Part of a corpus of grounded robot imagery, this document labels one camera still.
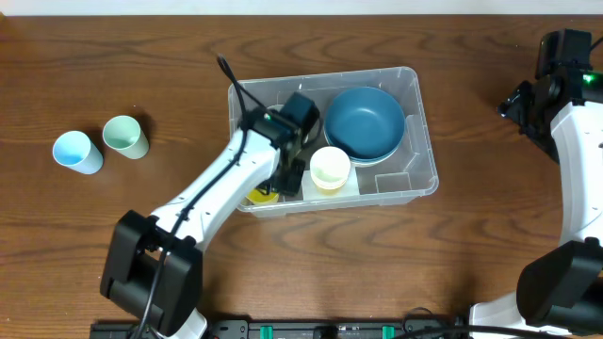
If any yellow cup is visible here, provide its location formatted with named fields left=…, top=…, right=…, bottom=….
left=317, top=186, right=342, bottom=196
left=246, top=188, right=280, bottom=205

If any pink cup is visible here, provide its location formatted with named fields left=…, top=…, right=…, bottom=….
left=315, top=182, right=346, bottom=192

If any cream white cup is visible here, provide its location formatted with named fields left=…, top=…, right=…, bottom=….
left=310, top=146, right=351, bottom=184

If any dark blue bowl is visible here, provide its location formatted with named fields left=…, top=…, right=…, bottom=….
left=325, top=137, right=400, bottom=167
left=324, top=87, right=405, bottom=163

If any green cup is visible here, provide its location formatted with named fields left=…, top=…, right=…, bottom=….
left=103, top=115, right=149, bottom=159

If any light blue cup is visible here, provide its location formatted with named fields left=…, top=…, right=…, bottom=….
left=52, top=131, right=104, bottom=175

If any yellow cup front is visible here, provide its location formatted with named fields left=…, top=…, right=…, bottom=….
left=317, top=186, right=342, bottom=196

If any beige bowl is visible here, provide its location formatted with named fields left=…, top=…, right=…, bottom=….
left=350, top=159, right=386, bottom=168

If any small grey bowl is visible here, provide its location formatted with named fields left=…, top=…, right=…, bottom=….
left=268, top=105, right=284, bottom=112

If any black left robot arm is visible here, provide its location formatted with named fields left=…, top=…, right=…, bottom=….
left=100, top=107, right=318, bottom=338

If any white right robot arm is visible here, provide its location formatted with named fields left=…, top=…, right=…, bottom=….
left=469, top=67, right=602, bottom=338

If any clear plastic storage bin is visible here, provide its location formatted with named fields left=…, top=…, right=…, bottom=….
left=238, top=67, right=439, bottom=218

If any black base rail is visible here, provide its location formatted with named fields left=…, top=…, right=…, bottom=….
left=89, top=317, right=472, bottom=339

